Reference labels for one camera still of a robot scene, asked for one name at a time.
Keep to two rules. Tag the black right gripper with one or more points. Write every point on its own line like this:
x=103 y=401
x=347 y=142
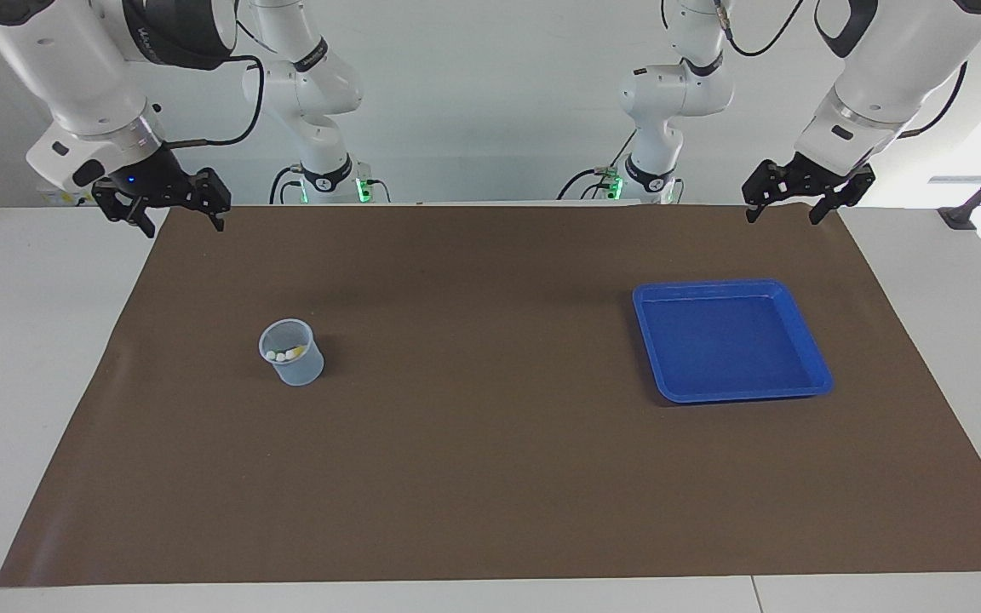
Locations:
x=150 y=179

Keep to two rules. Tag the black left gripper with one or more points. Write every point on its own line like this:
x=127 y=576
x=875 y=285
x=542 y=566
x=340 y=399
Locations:
x=818 y=180

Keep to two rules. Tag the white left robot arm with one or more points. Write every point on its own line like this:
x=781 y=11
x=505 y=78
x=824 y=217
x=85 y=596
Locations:
x=882 y=77

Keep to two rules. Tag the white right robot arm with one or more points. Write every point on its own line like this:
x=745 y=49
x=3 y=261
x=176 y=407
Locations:
x=73 y=68

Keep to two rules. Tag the blue plastic tray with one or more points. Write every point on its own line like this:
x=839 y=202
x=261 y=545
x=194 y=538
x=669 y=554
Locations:
x=729 y=340

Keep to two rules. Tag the translucent plastic cup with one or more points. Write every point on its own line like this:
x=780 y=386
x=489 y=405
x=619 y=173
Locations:
x=299 y=370

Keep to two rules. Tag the brown table mat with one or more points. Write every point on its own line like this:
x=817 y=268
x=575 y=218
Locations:
x=490 y=468

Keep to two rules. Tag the white wall outlet box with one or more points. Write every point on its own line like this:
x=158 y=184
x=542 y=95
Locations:
x=73 y=197

